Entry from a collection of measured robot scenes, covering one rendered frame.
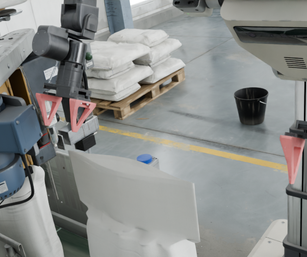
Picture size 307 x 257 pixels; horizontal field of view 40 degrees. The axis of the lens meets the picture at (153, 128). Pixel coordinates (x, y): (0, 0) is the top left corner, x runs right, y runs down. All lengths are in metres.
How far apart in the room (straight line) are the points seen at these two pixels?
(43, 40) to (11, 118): 0.20
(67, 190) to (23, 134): 1.21
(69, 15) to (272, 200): 2.11
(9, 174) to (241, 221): 1.81
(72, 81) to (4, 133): 0.20
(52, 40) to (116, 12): 6.43
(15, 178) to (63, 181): 1.09
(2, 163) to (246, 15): 0.78
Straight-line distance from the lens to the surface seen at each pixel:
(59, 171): 2.19
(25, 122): 1.05
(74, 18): 1.01
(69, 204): 2.28
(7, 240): 1.63
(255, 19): 1.27
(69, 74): 1.00
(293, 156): 0.70
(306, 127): 0.68
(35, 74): 1.37
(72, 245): 2.09
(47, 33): 0.96
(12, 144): 1.05
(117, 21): 7.41
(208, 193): 2.94
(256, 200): 2.86
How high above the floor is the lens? 1.65
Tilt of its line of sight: 25 degrees down
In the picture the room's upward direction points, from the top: 8 degrees counter-clockwise
